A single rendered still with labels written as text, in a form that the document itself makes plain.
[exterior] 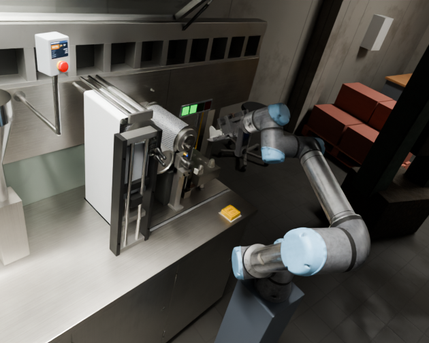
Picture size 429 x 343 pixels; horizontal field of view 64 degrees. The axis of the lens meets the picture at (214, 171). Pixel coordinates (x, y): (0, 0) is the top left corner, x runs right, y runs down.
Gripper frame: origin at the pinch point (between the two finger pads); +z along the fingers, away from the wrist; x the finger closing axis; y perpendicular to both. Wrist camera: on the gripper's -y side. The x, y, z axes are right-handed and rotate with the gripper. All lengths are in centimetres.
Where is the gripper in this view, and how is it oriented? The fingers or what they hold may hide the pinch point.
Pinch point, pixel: (214, 139)
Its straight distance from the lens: 137.1
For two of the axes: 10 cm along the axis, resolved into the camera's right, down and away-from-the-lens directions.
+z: -6.7, 1.2, 7.3
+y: -3.0, -9.5, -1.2
